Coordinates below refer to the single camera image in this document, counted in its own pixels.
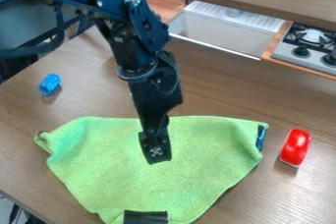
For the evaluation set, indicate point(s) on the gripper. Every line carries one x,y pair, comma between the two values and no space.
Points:
155,97

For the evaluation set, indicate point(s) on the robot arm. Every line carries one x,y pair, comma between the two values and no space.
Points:
131,28

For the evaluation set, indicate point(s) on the green cloth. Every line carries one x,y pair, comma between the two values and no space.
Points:
131,175

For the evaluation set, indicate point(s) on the blue toy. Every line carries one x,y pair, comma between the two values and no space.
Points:
50,84

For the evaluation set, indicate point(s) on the red toy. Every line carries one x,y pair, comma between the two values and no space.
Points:
295,147

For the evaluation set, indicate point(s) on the white toy sink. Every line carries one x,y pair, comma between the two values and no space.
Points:
232,28

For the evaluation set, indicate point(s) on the toy stove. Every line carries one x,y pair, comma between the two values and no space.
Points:
309,49

